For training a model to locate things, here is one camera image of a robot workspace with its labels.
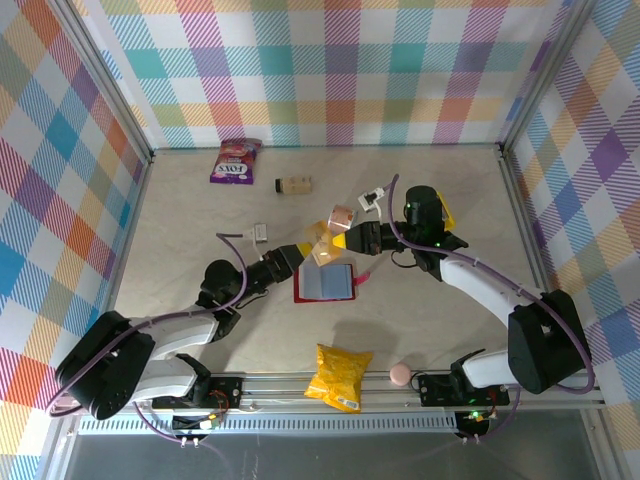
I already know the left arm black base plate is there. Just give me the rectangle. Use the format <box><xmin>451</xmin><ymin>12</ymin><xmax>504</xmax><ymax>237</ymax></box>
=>
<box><xmin>189</xmin><ymin>375</ymin><xmax>245</xmax><ymax>410</ymax></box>

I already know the small circuit board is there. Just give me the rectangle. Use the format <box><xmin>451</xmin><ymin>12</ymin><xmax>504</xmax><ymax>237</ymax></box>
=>
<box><xmin>172</xmin><ymin>412</ymin><xmax>222</xmax><ymax>432</ymax></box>
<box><xmin>457</xmin><ymin>409</ymin><xmax>494</xmax><ymax>435</ymax></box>

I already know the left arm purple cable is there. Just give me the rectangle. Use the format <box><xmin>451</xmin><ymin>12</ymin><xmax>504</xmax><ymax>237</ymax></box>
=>
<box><xmin>47</xmin><ymin>232</ymin><xmax>261</xmax><ymax>446</ymax></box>

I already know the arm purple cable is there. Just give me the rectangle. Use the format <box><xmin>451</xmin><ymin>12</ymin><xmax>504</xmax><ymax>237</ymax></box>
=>
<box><xmin>47</xmin><ymin>232</ymin><xmax>261</xmax><ymax>446</ymax></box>
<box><xmin>377</xmin><ymin>173</ymin><xmax>597</xmax><ymax>445</ymax></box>

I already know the aluminium frame rail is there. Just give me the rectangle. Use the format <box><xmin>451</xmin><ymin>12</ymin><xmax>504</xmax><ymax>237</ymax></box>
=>
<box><xmin>54</xmin><ymin>368</ymin><xmax>607</xmax><ymax>414</ymax></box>

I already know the perforated grey cable duct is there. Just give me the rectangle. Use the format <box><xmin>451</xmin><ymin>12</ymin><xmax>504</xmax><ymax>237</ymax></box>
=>
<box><xmin>77</xmin><ymin>412</ymin><xmax>461</xmax><ymax>435</ymax></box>

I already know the purple Fox's candy bag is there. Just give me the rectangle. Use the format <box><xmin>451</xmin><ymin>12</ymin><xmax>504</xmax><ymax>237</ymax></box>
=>
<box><xmin>208</xmin><ymin>138</ymin><xmax>264</xmax><ymax>186</ymax></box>

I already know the pale yellow card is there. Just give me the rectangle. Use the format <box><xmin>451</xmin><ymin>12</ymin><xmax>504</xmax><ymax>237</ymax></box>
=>
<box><xmin>305</xmin><ymin>221</ymin><xmax>346</xmax><ymax>267</ymax></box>

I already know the grey metal panel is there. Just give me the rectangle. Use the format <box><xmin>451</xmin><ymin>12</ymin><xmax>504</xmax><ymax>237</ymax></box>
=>
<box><xmin>64</xmin><ymin>433</ymin><xmax>601</xmax><ymax>480</ymax></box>

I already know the yellow chips bag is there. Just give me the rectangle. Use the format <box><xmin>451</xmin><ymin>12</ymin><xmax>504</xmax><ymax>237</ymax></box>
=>
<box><xmin>303</xmin><ymin>343</ymin><xmax>375</xmax><ymax>415</ymax></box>

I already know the small beige bottle black cap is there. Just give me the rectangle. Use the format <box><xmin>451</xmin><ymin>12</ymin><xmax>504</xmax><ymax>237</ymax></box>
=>
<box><xmin>273</xmin><ymin>174</ymin><xmax>314</xmax><ymax>196</ymax></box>

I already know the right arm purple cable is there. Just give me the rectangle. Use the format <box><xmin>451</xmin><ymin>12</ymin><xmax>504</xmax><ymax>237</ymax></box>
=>
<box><xmin>377</xmin><ymin>173</ymin><xmax>597</xmax><ymax>445</ymax></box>

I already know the small yellow plastic bin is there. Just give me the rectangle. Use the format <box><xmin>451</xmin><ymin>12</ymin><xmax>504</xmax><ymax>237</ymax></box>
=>
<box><xmin>435</xmin><ymin>191</ymin><xmax>458</xmax><ymax>232</ymax></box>

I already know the red blue snack packet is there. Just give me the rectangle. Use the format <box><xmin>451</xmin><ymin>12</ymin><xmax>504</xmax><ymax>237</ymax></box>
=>
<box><xmin>292</xmin><ymin>259</ymin><xmax>374</xmax><ymax>305</ymax></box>

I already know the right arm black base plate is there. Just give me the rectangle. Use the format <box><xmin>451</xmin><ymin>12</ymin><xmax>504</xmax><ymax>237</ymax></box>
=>
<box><xmin>417</xmin><ymin>372</ymin><xmax>511</xmax><ymax>407</ymax></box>

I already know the aluminium table side rail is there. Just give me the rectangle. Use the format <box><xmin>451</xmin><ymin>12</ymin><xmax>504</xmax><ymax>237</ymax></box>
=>
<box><xmin>497</xmin><ymin>147</ymin><xmax>574</xmax><ymax>371</ymax></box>
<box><xmin>84</xmin><ymin>154</ymin><xmax>155</xmax><ymax>375</ymax></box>

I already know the aluminium frame post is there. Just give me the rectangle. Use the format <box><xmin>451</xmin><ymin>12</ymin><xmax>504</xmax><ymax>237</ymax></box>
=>
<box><xmin>49</xmin><ymin>0</ymin><xmax>155</xmax><ymax>166</ymax></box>
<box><xmin>497</xmin><ymin>0</ymin><xmax>599</xmax><ymax>156</ymax></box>

